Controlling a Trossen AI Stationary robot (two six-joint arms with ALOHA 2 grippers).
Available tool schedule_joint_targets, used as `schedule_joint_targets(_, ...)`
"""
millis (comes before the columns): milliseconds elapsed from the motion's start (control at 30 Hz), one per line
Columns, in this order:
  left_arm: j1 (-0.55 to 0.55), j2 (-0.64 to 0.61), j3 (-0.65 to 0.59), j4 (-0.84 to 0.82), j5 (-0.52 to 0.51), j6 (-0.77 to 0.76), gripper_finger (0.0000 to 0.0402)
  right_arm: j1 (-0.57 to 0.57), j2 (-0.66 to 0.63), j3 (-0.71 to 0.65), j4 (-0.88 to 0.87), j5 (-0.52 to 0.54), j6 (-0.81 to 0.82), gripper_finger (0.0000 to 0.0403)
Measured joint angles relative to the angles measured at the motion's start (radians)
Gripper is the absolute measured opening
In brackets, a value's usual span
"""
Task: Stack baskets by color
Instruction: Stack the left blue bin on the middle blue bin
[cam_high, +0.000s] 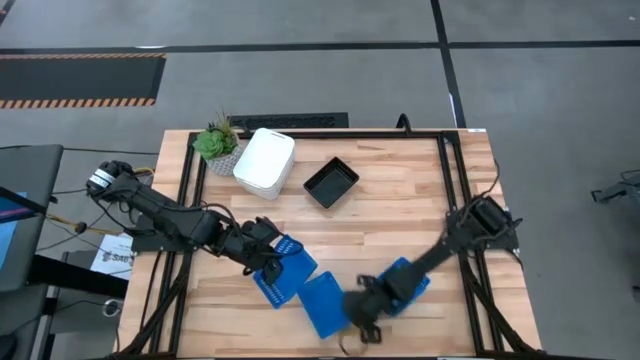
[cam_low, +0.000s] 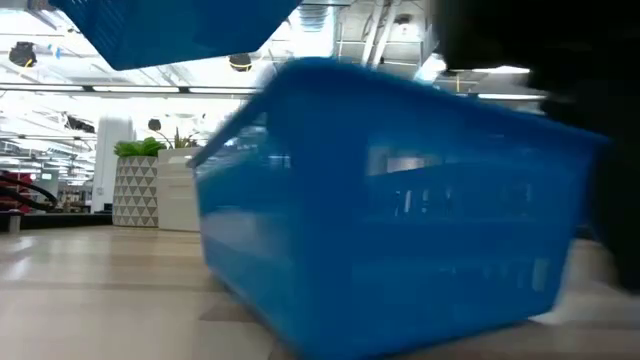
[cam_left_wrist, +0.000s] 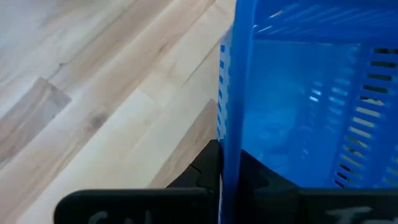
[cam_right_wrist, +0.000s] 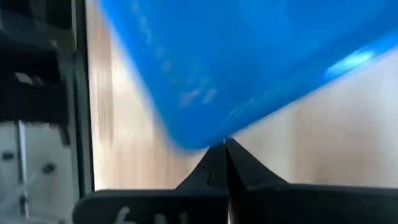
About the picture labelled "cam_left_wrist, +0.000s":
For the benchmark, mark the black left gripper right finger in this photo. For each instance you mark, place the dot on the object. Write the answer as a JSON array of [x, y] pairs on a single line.
[[311, 205]]

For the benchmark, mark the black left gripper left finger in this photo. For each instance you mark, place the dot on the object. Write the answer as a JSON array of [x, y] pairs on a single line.
[[140, 205]]

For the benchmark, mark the small blue plastic basket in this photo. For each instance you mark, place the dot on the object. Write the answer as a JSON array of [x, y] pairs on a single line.
[[280, 93]]

